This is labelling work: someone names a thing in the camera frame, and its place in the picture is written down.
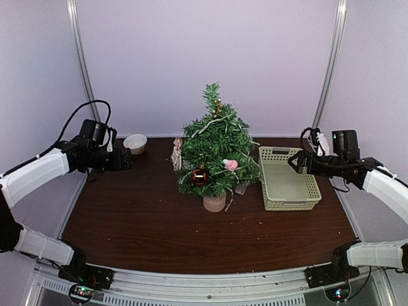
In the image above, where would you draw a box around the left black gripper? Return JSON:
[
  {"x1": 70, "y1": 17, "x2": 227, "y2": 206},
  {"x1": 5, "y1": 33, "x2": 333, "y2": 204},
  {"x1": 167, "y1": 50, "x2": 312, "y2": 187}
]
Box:
[{"x1": 87, "y1": 147, "x2": 135, "y2": 174}]

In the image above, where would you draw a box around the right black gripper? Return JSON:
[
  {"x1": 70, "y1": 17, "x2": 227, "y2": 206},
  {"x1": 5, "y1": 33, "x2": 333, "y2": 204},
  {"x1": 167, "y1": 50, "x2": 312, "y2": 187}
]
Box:
[{"x1": 288, "y1": 150, "x2": 346, "y2": 177}]

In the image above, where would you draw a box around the clear battery box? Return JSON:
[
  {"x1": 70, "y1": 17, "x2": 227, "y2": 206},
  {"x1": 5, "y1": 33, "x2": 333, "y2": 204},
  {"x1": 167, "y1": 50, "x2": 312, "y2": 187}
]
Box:
[{"x1": 235, "y1": 184, "x2": 249, "y2": 195}]

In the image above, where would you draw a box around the pink yarn hat ornament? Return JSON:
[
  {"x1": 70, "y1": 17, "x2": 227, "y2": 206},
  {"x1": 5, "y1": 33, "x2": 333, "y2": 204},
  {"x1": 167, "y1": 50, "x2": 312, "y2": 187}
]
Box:
[{"x1": 222, "y1": 159, "x2": 239, "y2": 172}]

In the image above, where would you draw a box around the white round ornament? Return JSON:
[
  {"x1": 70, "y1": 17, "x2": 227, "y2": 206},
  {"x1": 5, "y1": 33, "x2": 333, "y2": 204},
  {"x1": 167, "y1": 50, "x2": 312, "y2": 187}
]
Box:
[{"x1": 171, "y1": 137, "x2": 183, "y2": 171}]

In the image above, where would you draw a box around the small green christmas tree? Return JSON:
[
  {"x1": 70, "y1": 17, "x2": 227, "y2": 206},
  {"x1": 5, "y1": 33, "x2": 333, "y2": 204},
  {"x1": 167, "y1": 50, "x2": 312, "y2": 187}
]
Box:
[{"x1": 174, "y1": 83, "x2": 260, "y2": 212}]

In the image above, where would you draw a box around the red bauble ornament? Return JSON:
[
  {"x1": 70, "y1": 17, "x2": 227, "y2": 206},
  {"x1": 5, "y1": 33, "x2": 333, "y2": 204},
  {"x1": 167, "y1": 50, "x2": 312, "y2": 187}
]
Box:
[{"x1": 191, "y1": 165, "x2": 209, "y2": 186}]

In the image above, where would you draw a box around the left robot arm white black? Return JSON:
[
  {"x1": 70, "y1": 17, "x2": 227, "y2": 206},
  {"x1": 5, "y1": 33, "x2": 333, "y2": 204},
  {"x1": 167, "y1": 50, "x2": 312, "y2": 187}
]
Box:
[{"x1": 1, "y1": 141, "x2": 132, "y2": 283}]

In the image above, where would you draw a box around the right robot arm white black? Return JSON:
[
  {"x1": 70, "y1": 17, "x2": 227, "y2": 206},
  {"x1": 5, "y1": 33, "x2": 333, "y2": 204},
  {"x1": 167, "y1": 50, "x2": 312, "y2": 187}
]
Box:
[{"x1": 288, "y1": 150, "x2": 407, "y2": 282}]

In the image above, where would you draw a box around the beige plastic basket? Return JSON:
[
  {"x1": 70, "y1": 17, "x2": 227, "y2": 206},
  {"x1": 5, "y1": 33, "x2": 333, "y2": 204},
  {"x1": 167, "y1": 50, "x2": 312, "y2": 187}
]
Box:
[{"x1": 258, "y1": 146, "x2": 322, "y2": 211}]

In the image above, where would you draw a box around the small white bowl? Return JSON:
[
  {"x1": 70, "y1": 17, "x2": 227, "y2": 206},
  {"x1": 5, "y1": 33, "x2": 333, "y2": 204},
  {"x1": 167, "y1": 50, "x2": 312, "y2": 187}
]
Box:
[{"x1": 123, "y1": 134, "x2": 148, "y2": 155}]

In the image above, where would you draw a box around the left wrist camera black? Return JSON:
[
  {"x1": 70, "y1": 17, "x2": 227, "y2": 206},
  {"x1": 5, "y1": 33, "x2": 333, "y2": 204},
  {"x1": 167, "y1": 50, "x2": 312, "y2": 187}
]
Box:
[{"x1": 75, "y1": 119, "x2": 117, "y2": 152}]

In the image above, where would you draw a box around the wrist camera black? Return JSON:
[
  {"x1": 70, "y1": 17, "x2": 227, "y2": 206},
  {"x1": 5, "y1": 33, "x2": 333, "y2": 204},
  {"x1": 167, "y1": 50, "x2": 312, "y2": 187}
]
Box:
[
  {"x1": 75, "y1": 119, "x2": 117, "y2": 152},
  {"x1": 331, "y1": 129, "x2": 360, "y2": 161}
]

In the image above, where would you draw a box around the right black cable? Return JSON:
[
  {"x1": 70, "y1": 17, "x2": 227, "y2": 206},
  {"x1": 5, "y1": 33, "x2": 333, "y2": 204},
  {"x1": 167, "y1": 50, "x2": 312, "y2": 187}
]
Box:
[{"x1": 300, "y1": 127, "x2": 323, "y2": 154}]

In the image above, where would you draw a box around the black cable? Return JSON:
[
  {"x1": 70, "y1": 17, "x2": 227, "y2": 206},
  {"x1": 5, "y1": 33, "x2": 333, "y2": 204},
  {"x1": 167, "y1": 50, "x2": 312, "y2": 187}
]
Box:
[
  {"x1": 34, "y1": 99, "x2": 112, "y2": 160},
  {"x1": 300, "y1": 127, "x2": 323, "y2": 154}
]

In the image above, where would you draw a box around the left black cable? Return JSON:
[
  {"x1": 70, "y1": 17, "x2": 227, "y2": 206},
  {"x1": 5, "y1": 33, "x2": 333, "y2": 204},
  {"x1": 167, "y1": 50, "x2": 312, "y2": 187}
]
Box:
[{"x1": 34, "y1": 99, "x2": 112, "y2": 160}]

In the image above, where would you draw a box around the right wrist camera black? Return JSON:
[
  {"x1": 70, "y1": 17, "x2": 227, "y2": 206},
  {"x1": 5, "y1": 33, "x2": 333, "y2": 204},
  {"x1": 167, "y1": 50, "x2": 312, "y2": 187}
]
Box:
[{"x1": 331, "y1": 129, "x2": 360, "y2": 161}]

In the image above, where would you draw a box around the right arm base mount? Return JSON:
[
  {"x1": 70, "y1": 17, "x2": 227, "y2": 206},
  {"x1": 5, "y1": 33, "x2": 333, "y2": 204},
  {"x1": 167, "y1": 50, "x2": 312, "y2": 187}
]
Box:
[{"x1": 304, "y1": 245, "x2": 360, "y2": 289}]

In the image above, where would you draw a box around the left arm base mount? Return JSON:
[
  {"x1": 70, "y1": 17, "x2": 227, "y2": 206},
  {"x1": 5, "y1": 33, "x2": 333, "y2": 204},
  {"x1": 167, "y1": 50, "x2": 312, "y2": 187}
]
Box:
[{"x1": 58, "y1": 246, "x2": 114, "y2": 290}]

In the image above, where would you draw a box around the left aluminium frame post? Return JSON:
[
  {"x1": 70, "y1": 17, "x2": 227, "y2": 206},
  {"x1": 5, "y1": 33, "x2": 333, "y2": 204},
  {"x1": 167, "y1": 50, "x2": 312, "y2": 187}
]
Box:
[{"x1": 66, "y1": 0, "x2": 94, "y2": 101}]

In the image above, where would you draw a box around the aluminium frame post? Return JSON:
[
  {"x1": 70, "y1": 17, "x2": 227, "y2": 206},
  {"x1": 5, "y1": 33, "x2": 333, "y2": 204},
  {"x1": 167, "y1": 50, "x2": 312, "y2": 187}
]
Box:
[
  {"x1": 312, "y1": 0, "x2": 347, "y2": 128},
  {"x1": 66, "y1": 0, "x2": 94, "y2": 101}
]

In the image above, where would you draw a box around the right aluminium frame post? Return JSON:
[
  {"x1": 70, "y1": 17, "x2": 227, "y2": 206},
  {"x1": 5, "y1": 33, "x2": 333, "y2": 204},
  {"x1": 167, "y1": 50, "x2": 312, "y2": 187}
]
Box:
[{"x1": 312, "y1": 0, "x2": 347, "y2": 128}]

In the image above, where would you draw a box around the front aluminium rail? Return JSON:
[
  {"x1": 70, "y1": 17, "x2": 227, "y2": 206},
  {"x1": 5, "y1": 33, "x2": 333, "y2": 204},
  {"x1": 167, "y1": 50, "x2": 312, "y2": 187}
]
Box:
[{"x1": 31, "y1": 245, "x2": 390, "y2": 306}]

